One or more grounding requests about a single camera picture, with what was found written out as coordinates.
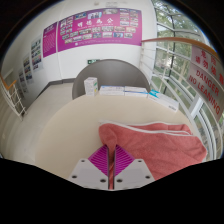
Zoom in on long white and blue box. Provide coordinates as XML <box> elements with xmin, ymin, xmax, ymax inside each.
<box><xmin>147</xmin><ymin>89</ymin><xmax>180</xmax><ymax>113</ymax></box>

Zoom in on narrow magenta text poster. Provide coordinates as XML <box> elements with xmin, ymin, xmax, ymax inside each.
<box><xmin>42</xmin><ymin>22</ymin><xmax>58</xmax><ymax>58</ymax></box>

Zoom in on large magenta photo poster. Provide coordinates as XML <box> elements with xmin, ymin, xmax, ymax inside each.
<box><xmin>56</xmin><ymin>7</ymin><xmax>143</xmax><ymax>53</ymax></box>

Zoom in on white photo wall poster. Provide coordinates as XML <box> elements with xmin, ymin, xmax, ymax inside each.
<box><xmin>30</xmin><ymin>34</ymin><xmax>44</xmax><ymax>73</ymax></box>
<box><xmin>22</xmin><ymin>53</ymin><xmax>34</xmax><ymax>84</ymax></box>

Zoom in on small upright white box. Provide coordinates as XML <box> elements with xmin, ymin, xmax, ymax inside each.
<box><xmin>83</xmin><ymin>76</ymin><xmax>99</xmax><ymax>97</ymax></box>

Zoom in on grey round-backed chair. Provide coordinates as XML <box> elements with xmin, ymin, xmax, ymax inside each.
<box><xmin>71</xmin><ymin>59</ymin><xmax>152</xmax><ymax>100</ymax></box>

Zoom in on silver sign red letters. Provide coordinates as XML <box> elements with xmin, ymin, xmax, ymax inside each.
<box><xmin>186</xmin><ymin>63</ymin><xmax>224</xmax><ymax>123</ymax></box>

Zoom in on pink towel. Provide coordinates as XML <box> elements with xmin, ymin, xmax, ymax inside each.
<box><xmin>98</xmin><ymin>120</ymin><xmax>208</xmax><ymax>190</ymax></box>

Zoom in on long white railing orange handrail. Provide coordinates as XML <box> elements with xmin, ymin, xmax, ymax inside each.
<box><xmin>139</xmin><ymin>36</ymin><xmax>224</xmax><ymax>161</ymax></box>

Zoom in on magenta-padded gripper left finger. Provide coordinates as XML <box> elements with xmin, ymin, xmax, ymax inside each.
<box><xmin>68</xmin><ymin>144</ymin><xmax>110</xmax><ymax>190</ymax></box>

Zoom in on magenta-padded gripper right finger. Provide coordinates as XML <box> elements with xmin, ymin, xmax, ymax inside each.
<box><xmin>113</xmin><ymin>144</ymin><xmax>156</xmax><ymax>190</ymax></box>

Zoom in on short white railing orange handrail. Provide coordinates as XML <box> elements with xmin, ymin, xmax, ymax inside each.
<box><xmin>0</xmin><ymin>73</ymin><xmax>28</xmax><ymax>121</ymax></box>

